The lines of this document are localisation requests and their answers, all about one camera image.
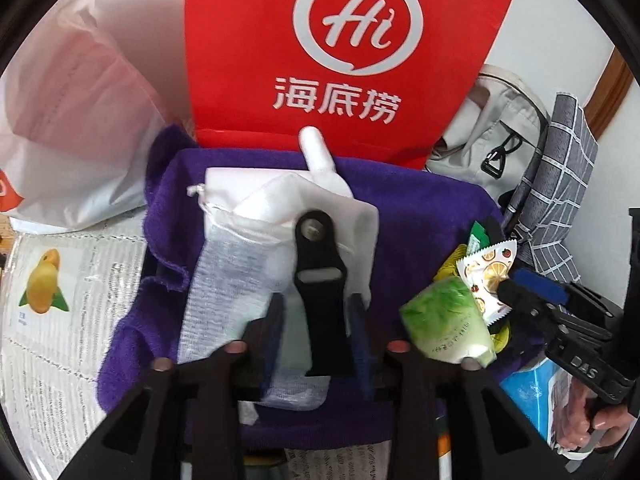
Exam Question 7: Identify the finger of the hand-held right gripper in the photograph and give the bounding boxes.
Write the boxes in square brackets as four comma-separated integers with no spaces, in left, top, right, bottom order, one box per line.
[497,280,566,333]
[512,267,571,306]

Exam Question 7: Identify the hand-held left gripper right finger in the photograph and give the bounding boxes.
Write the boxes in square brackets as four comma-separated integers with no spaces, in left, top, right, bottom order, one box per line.
[347,292,566,480]

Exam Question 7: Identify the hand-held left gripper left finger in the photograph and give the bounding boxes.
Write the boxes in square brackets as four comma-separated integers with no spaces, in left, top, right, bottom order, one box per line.
[57,292,288,480]

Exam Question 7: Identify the fruit print snack packet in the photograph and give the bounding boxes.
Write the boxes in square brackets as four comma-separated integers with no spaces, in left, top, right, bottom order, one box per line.
[457,240,518,328]

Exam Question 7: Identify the black buckle strap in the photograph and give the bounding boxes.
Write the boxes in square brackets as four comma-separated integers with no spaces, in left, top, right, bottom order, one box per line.
[294,209,353,377]

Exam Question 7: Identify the green leaf print tissue packet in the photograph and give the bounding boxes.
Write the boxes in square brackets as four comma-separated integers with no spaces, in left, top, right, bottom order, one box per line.
[399,276,498,367]

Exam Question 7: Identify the person's right hand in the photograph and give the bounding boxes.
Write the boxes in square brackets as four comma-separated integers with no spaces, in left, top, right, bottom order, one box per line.
[555,375,636,453]

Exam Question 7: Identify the blue tissue pack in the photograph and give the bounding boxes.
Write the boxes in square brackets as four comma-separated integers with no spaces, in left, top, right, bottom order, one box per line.
[500,360,576,453]

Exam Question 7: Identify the grey checked cloth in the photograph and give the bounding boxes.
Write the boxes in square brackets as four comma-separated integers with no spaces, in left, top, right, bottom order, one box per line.
[500,92,598,286]

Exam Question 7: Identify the purple towel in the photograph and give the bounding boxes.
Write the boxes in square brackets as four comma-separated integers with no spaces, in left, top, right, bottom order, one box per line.
[97,125,551,453]

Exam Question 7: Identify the grey backpack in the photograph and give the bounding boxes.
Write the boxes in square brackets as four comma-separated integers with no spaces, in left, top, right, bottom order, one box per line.
[425,65,551,201]

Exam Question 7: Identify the red paper bag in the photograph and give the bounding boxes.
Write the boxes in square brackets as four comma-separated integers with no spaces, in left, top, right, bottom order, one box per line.
[184,0,522,171]

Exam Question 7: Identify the white plastic shopping bag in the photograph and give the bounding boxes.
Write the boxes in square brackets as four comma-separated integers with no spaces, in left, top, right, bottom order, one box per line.
[0,0,196,235]

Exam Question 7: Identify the brown wooden door frame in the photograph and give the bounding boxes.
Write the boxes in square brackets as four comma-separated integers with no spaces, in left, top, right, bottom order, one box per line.
[582,45,636,131]

